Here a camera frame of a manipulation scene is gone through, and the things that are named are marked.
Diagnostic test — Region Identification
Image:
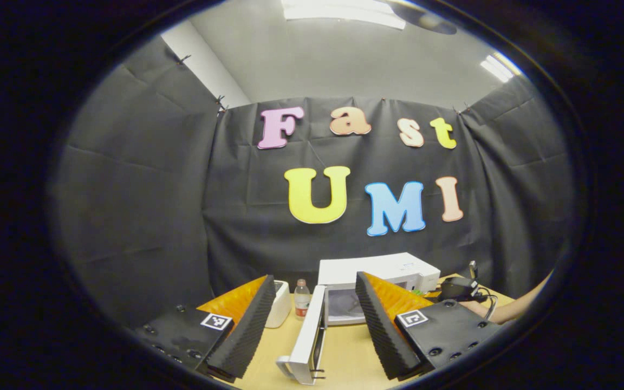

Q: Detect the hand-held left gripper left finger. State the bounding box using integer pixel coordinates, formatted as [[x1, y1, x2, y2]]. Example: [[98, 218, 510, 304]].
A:
[[133, 275, 277, 380]]

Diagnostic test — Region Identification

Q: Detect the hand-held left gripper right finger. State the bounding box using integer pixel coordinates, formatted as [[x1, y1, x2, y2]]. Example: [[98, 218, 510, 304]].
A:
[[355, 271, 502, 381]]

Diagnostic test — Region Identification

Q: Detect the white microwave oven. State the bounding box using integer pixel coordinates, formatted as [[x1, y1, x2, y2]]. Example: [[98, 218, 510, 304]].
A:
[[276, 252, 441, 385]]

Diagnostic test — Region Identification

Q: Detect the white toaster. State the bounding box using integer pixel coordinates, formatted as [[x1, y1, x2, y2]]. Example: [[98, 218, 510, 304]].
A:
[[265, 280, 293, 329]]

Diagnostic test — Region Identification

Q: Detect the clear plastic water bottle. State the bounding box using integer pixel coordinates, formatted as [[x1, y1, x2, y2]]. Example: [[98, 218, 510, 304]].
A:
[[294, 279, 311, 320]]

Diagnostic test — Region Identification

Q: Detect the black backdrop cloth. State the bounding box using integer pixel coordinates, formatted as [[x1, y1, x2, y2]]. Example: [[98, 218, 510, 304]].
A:
[[47, 35, 578, 328]]

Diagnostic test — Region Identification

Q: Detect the small ceiling light panel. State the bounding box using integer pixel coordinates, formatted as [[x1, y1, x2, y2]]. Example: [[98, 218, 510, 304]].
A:
[[480, 51, 523, 83]]

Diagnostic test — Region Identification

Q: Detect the large ceiling light panel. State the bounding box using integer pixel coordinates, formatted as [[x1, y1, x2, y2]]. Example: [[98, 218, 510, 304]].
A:
[[282, 0, 407, 30]]

